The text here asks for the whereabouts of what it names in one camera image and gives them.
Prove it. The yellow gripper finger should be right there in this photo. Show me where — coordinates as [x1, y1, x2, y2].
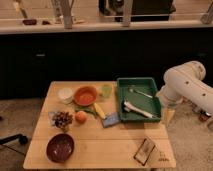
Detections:
[165, 109, 175, 124]

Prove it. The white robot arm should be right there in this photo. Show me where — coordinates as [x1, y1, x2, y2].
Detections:
[156, 61, 213, 125]

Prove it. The green plastic tray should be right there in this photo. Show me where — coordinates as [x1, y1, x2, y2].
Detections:
[117, 77, 161, 123]

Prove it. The silver spoon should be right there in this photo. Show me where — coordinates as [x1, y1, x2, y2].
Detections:
[129, 88, 153, 98]

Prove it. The blue sponge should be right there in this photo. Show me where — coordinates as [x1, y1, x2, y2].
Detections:
[102, 113, 120, 128]

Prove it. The light green cup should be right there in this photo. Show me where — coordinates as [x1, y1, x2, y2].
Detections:
[101, 84, 112, 98]

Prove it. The orange bowl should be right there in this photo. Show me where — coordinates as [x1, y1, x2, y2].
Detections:
[73, 86, 97, 106]

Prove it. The green pepper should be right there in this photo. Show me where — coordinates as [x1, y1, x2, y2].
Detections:
[75, 107, 97, 117]

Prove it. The orange fruit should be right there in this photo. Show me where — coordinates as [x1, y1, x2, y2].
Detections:
[75, 111, 87, 124]

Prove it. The wooden folding table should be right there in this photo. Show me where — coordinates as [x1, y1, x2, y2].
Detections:
[23, 81, 176, 169]

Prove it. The white cup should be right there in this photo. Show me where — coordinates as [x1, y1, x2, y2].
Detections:
[58, 88, 73, 104]

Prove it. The dark brown bowl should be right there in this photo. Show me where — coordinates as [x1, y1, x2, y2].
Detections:
[46, 133, 75, 163]

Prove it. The black office chair base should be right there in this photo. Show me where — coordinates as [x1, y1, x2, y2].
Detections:
[0, 133, 29, 147]

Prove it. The dark dish on counter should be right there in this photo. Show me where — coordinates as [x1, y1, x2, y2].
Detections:
[22, 19, 37, 25]

